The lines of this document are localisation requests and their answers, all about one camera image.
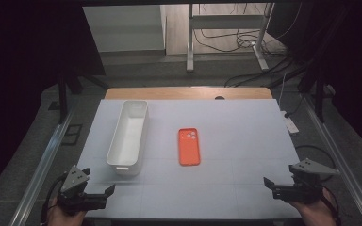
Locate aluminium rail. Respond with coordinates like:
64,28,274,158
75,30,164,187
8,105,76,226
301,93,362,226

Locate person's left hand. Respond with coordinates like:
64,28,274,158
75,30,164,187
46,197,88,226

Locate person's right hand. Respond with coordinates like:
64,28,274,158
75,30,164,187
289,187,337,226

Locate dark curtain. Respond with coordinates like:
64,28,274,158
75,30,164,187
268,0,362,161

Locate black stand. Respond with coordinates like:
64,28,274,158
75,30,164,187
297,60,329,124
56,70,109,124

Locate long black floor cables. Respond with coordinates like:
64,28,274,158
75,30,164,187
223,56,300,89

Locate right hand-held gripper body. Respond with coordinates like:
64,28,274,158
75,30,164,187
271,157,340,204

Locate white foam board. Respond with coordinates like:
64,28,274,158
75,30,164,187
76,98,303,220

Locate white metal desk frame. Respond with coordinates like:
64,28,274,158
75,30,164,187
186,2,275,73

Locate white power strip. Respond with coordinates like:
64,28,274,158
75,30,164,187
280,110,300,135

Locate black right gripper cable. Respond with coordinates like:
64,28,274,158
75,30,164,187
321,186,342,226

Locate black looped cable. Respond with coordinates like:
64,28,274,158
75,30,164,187
294,144,337,183

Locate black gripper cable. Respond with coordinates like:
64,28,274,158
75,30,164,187
40,173,69,224
321,186,342,226

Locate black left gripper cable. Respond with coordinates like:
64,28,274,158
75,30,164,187
40,173,69,224

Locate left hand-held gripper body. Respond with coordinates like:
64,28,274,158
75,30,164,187
58,165,107,217

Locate orange phone case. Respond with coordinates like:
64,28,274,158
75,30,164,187
177,127,202,167

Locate tangled black floor cables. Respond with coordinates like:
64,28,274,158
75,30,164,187
192,3,286,55

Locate white plastic storage bin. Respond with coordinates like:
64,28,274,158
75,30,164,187
106,100,149,176

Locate white cabinet panel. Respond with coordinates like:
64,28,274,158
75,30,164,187
82,4,167,54

